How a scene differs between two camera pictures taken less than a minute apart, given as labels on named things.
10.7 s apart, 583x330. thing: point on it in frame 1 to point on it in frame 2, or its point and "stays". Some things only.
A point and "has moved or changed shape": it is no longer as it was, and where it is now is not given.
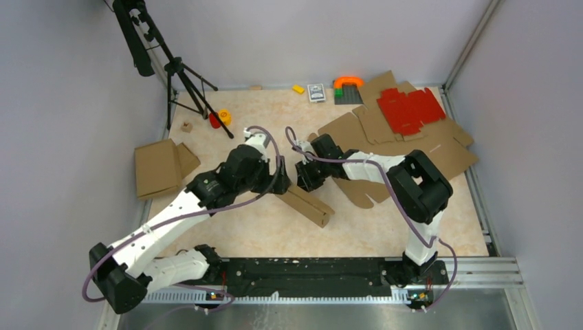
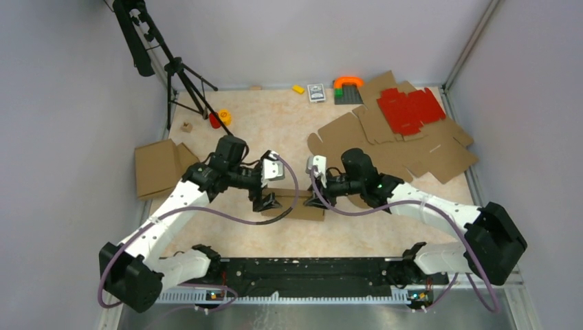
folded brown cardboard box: x=160 y=166 stays
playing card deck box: x=316 y=92 stays
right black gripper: x=304 y=179 to x=315 y=201
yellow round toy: x=225 y=116 stays
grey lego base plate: x=350 y=95 stays
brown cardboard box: x=304 y=203 has moved or changed shape
